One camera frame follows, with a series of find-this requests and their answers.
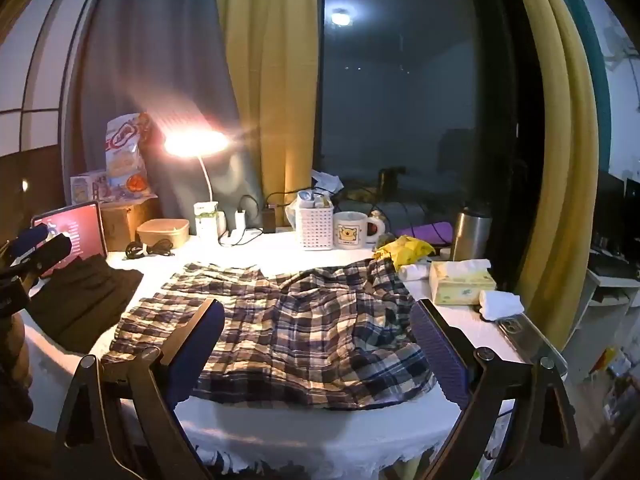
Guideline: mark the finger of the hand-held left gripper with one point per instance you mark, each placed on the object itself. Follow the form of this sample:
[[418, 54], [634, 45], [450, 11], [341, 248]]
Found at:
[[50, 250], [32, 237]]

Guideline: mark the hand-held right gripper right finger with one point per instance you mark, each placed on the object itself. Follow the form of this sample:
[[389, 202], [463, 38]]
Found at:
[[440, 355]]

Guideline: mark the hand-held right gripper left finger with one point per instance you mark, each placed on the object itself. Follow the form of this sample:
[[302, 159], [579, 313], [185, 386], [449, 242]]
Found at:
[[197, 350]]

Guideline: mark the plaid pants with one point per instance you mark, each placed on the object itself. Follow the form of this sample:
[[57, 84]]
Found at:
[[300, 320]]

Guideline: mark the black folded garment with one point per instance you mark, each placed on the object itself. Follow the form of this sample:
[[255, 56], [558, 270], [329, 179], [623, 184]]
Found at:
[[85, 300]]

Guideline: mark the tissue box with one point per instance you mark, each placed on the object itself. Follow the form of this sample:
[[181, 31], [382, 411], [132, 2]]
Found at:
[[457, 287]]

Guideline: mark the small cartoon box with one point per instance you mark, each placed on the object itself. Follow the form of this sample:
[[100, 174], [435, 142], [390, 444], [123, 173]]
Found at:
[[87, 187]]

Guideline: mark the cardboard box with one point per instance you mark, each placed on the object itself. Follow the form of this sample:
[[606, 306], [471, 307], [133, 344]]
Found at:
[[122, 225]]

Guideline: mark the white rolled sock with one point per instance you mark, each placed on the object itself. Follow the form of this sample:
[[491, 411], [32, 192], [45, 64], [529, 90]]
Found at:
[[500, 304]]

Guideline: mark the white bottle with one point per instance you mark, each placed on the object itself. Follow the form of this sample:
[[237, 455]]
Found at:
[[415, 272]]

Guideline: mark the yellow printed packet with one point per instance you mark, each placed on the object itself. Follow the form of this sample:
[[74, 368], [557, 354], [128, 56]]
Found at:
[[407, 250]]

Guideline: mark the beige lunch container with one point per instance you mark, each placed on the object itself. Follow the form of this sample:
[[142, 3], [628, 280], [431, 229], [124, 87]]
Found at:
[[162, 235]]

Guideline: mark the purple cloth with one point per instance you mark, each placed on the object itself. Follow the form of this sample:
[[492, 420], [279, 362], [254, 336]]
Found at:
[[425, 232]]

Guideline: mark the white power strip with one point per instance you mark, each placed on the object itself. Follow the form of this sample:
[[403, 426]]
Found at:
[[245, 236]]

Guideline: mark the steel tumbler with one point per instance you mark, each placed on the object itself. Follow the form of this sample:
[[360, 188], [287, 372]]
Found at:
[[470, 235]]

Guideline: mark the snack chips bag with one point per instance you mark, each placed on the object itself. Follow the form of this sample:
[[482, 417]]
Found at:
[[125, 150]]

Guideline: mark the white charger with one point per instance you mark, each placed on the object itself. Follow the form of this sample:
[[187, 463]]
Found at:
[[240, 220]]

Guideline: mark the milk carton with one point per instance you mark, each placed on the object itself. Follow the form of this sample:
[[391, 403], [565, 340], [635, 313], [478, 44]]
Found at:
[[206, 212]]

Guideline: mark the white textured tablecloth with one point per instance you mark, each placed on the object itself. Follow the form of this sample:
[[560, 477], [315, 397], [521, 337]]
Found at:
[[320, 430]]

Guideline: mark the black charger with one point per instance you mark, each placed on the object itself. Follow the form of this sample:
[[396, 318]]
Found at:
[[269, 220]]

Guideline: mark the white bear mug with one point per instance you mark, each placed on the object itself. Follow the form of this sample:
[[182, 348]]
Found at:
[[350, 232]]

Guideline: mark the small mushroom figurine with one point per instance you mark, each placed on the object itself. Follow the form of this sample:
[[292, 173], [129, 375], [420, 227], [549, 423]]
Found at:
[[377, 216]]

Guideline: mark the white plastic basket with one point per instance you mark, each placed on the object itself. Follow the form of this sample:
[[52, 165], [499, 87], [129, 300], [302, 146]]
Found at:
[[315, 230]]

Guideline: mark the white shelf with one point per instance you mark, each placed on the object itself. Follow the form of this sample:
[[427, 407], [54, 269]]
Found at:
[[605, 285]]

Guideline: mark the small black device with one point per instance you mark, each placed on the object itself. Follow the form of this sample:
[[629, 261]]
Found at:
[[391, 180]]

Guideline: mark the white desk lamp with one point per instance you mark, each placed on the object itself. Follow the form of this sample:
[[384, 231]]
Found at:
[[197, 142]]

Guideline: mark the pale blue rolled packet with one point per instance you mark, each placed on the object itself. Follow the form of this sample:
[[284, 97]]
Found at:
[[306, 199]]

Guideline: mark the crumpled white paper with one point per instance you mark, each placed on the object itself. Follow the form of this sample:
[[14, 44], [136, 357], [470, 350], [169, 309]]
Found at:
[[325, 180]]

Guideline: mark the wide teal curtain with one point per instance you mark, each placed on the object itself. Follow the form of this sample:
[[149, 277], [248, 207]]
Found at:
[[165, 60]]

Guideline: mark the black monitor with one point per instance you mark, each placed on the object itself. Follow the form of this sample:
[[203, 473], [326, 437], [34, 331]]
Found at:
[[612, 210]]

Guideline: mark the dark glass window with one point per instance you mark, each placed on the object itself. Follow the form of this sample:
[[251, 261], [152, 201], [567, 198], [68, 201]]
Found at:
[[400, 110]]

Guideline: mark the bunched yellow curtain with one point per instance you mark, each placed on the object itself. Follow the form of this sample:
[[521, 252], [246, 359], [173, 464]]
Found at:
[[565, 135]]

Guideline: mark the wide yellow curtain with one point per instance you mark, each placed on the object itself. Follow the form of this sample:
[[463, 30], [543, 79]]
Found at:
[[270, 60]]

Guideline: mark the bunched teal curtain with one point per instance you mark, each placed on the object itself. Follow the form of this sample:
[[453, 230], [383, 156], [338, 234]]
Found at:
[[602, 110]]

